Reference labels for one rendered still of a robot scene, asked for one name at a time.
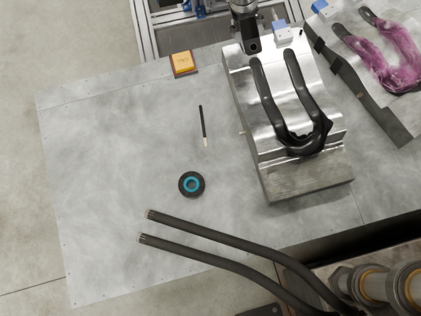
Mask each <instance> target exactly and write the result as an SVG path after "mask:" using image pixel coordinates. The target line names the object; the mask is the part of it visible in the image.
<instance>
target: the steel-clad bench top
mask: <svg viewBox="0 0 421 316"><path fill-rule="evenodd" d="M305 36H306V39H307V41H308V44H309V47H310V49H311V52H312V55H313V58H314V61H315V63H316V66H317V69H318V72H319V74H320V77H321V80H322V82H323V85H324V86H325V88H326V90H327V92H328V93H329V94H330V96H331V97H332V99H333V100H334V102H335V103H336V105H337V106H338V108H339V109H340V112H341V114H342V116H343V118H344V121H345V124H346V127H347V132H346V134H345V136H344V138H343V145H344V147H345V150H346V153H347V156H348V158H349V160H350V164H351V166H352V168H353V172H354V173H355V177H356V179H355V180H353V181H352V182H350V183H348V184H344V185H341V186H337V187H333V188H330V189H326V190H323V191H319V192H315V193H312V194H309V195H305V196H301V197H297V198H295V199H291V200H288V201H284V202H281V203H277V204H273V205H270V206H268V204H267V202H266V198H265V196H264V192H263V189H262V186H261V183H260V180H259V176H258V174H257V170H256V166H255V164H254V161H253V158H252V155H251V151H250V148H249V145H248V143H247V139H246V135H244V134H243V135H240V133H239V132H240V131H243V127H242V123H241V120H240V117H239V114H238V111H237V107H236V104H235V101H234V97H233V95H232V92H231V88H230V85H229V82H228V79H227V76H226V72H225V69H224V66H223V64H222V47H224V46H228V45H233V44H236V43H241V42H239V41H236V40H234V39H230V40H227V41H222V42H220V43H215V44H212V45H208V46H203V47H201V48H196V49H193V50H192V52H193V54H194V58H195V62H196V65H197V68H198V73H196V74H193V75H189V76H185V77H182V78H178V79H175V77H174V73H173V71H172V67H171V64H170V60H169V56H166V57H163V58H159V59H156V60H152V61H147V62H145V63H140V64H137V65H133V66H128V67H126V68H121V69H118V70H114V71H109V72H107V73H102V74H99V75H95V76H91V77H88V78H84V79H81V80H77V81H73V82H69V83H65V84H62V85H58V86H55V87H51V88H46V89H43V90H39V91H36V92H33V93H34V99H35V104H36V110H37V114H38V121H39V127H40V132H41V138H42V143H43V149H44V156H45V160H46V167H47V171H48V177H49V184H50V188H51V195H52V199H53V206H54V210H55V216H56V223H57V227H58V234H59V238H60V245H61V251H62V255H63V262H64V266H65V273H66V279H67V284H68V290H69V294H70V301H71V307H72V309H74V308H78V307H82V306H85V305H89V304H92V303H95V302H99V301H102V300H106V299H109V298H113V297H117V296H120V295H124V294H126V293H130V292H134V291H137V290H141V289H144V288H148V287H152V286H154V285H158V284H161V283H165V282H169V281H172V280H176V279H178V278H182V277H186V276H189V275H193V274H196V273H200V272H202V271H206V270H210V269H213V268H217V267H216V266H212V265H208V264H206V263H203V262H199V261H196V260H192V259H190V258H186V257H184V256H180V255H176V254H174V253H170V252H168V251H164V250H160V249H158V248H154V247H151V246H148V245H145V244H141V243H139V242H136V236H137V234H138V233H139V232H141V233H145V234H149V235H151V236H155V237H158V238H162V239H164V240H168V241H171V242H174V243H178V244H180V245H184V246H188V247H191V248H194V249H197V250H201V251H204V252H207V253H211V254H213V255H217V256H221V257H224V258H227V259H230V260H233V261H241V260H245V259H248V258H252V257H254V256H257V255H254V254H252V253H248V252H246V251H242V250H238V249H236V248H233V247H230V246H227V245H223V244H221V243H218V242H215V241H212V240H208V239H206V238H203V237H200V236H197V235H194V234H191V233H188V232H185V231H182V230H179V229H176V228H173V227H170V226H167V225H164V224H161V223H158V222H155V221H152V220H149V219H146V218H145V217H144V214H145V211H146V210H147V209H151V210H154V211H158V212H160V213H164V214H167V215H169V216H173V217H176V218H179V219H183V220H185V221H189V222H191V223H195V224H198V225H201V226H204V227H207V228H210V229H214V230H216V231H220V232H222V233H226V234H229V235H232V236H235V237H238V238H242V239H244V240H248V241H251V242H253V243H257V244H259V245H263V246H267V247H269V248H272V249H274V250H280V249H283V248H286V247H289V246H293V245H297V244H300V243H304V242H307V241H311V240H315V239H317V238H321V237H324V236H328V235H331V234H335V233H339V232H341V231H345V230H348V229H352V228H356V227H359V226H363V225H365V224H369V223H373V222H376V221H380V220H383V219H387V218H391V217H393V216H397V215H400V214H404V213H408V212H411V211H415V210H417V209H421V135H419V136H418V137H416V138H415V139H413V140H412V141H410V142H409V143H407V144H406V145H404V146H403V147H401V148H400V149H398V147H397V146H396V145H395V144H394V143H393V141H392V140H391V139H390V138H389V136H388V135H387V134H386V133H385V131H384V130H383V129H382V128H381V127H380V126H379V124H378V123H377V121H376V120H375V119H374V118H373V117H372V115H371V114H370V113H369V112H368V110H367V109H366V108H365V107H364V106H363V104H362V103H361V102H360V101H359V99H358V98H356V96H355V94H354V93H353V92H352V91H351V90H350V88H349V87H348V85H347V84H346V83H345V82H344V81H343V80H342V78H341V77H340V76H339V74H336V75H334V73H333V72H332V71H331V70H330V67H331V65H330V64H329V62H328V61H327V60H326V58H325V57H324V56H323V55H322V54H321V52H320V54H318V53H317V52H316V51H315V49H314V48H313V47H314V44H313V42H312V41H311V40H310V39H309V38H308V36H307V35H306V34H305ZM199 105H202V111H203V116H204V125H205V132H206V137H207V147H204V139H203V133H202V125H201V120H200V112H199ZM189 171H194V172H198V173H199V174H200V175H201V176H202V177H203V178H204V181H205V191H204V193H203V195H201V197H199V198H197V199H187V198H185V197H183V195H182V194H181V193H180V191H179V188H178V181H179V179H180V177H181V175H182V174H184V173H186V172H189Z"/></svg>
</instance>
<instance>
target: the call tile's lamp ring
mask: <svg viewBox="0 0 421 316"><path fill-rule="evenodd" d="M189 51H190V54H191V56H192V60H193V62H194V66H195V69H193V70H189V71H185V72H182V73H178V74H176V72H175V68H174V64H173V61H172V55H169V58H170V62H171V65H172V69H173V72H174V76H178V75H183V74H185V73H190V72H192V71H197V70H198V69H197V65H196V63H195V59H194V55H193V52H192V50H189Z"/></svg>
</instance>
